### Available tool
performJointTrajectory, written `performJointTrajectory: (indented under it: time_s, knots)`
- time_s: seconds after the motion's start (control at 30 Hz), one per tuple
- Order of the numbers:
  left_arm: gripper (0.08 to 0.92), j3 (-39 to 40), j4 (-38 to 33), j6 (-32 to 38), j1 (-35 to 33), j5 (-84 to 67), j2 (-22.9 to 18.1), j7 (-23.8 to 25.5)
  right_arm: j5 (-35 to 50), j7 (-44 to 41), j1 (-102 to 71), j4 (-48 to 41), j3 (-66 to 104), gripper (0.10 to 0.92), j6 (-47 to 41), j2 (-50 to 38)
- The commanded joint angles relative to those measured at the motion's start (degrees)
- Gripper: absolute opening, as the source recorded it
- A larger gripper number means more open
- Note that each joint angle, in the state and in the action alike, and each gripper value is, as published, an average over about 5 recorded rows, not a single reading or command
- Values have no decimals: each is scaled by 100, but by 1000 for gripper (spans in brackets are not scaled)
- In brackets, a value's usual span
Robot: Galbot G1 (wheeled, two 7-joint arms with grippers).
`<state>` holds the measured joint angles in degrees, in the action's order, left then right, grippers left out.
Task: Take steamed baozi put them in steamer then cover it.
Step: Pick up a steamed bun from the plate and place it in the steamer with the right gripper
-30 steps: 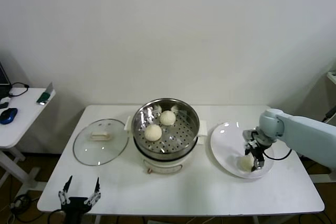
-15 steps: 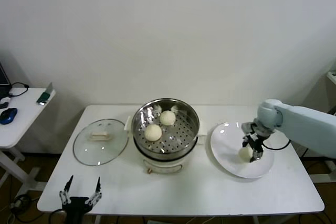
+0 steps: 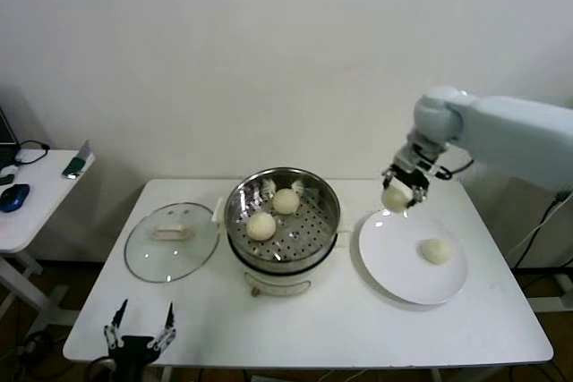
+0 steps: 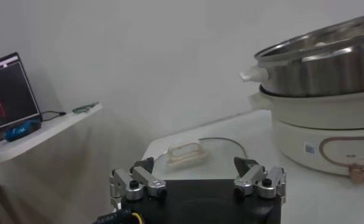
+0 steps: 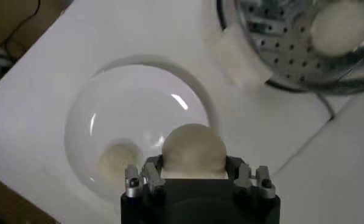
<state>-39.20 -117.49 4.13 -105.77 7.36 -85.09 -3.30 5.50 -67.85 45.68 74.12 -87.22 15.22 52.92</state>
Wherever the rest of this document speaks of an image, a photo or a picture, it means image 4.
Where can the green grey handheld device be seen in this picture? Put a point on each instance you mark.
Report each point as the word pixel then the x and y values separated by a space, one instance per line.
pixel 86 108

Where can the white electric cooker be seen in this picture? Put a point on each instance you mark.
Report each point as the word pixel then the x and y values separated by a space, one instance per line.
pixel 306 121

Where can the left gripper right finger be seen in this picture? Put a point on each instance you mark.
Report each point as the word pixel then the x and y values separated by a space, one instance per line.
pixel 270 182

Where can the black laptop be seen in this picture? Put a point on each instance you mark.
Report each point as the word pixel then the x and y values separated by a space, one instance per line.
pixel 8 97

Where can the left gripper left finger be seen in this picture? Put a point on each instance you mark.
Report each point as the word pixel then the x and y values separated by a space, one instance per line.
pixel 133 185

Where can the blue computer mouse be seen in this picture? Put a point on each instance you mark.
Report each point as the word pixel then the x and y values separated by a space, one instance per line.
pixel 22 131

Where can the round glass pot lid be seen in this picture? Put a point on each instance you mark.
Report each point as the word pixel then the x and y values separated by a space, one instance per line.
pixel 221 158

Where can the small white desk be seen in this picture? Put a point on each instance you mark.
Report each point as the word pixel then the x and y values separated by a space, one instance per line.
pixel 48 134

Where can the perforated steel steamer basket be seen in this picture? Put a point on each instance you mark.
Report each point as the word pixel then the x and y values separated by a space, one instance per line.
pixel 322 70

